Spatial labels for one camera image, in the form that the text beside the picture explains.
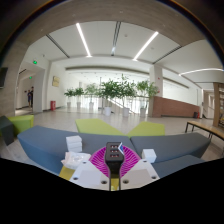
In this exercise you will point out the red fire extinguisher box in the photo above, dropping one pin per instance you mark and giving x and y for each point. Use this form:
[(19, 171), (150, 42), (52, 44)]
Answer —
[(53, 105)]

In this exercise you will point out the grey sofa module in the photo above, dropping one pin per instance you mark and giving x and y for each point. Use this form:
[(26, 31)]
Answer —
[(176, 145), (176, 165)]

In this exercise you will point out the yellow framed wall picture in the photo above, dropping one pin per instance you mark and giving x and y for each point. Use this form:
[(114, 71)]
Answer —
[(56, 81)]

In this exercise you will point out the white wet wipes pack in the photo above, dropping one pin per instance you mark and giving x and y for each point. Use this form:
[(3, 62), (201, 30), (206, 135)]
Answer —
[(74, 159)]

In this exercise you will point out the green exit sign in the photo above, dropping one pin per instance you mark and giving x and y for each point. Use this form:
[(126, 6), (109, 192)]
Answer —
[(35, 62)]

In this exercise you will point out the wooden bench with black legs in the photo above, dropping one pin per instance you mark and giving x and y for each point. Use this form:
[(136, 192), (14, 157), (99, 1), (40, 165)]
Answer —
[(205, 128)]

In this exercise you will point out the dark grey ottoman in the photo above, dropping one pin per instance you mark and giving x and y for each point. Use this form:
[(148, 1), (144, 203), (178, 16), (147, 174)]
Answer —
[(6, 130)]

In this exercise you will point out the lime green bench seat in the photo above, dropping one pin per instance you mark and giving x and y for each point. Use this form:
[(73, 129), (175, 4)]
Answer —
[(21, 124)]

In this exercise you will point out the stack of white tissue packs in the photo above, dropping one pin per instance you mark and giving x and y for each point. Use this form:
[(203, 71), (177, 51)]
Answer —
[(73, 143)]

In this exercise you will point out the small white cube box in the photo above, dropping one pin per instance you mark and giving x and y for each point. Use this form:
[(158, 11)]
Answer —
[(149, 155)]

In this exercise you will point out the long curved grey sofa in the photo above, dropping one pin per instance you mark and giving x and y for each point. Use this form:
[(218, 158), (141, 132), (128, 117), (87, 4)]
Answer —
[(40, 143)]

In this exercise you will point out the black wall screen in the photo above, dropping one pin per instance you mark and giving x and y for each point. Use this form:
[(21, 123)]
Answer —
[(3, 77)]

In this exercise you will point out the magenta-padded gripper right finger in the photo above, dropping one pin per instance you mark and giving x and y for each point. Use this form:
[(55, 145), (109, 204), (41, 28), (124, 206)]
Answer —
[(141, 173)]

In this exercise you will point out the row of potted plants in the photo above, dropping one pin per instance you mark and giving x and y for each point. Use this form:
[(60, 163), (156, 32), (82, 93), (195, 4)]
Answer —
[(110, 90)]

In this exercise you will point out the dark grey charger block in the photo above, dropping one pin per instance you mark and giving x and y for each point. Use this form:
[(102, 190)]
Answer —
[(114, 159)]

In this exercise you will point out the lime green flat ottoman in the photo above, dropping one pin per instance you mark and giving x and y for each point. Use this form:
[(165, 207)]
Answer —
[(148, 129), (96, 126)]

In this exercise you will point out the ceiling strip lights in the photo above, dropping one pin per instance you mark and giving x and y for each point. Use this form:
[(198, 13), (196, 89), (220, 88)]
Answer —
[(83, 39)]

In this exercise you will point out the person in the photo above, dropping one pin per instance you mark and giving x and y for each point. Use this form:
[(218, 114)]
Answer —
[(30, 96)]

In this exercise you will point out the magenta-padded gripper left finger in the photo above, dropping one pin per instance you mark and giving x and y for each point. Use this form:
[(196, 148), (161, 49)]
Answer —
[(86, 174)]

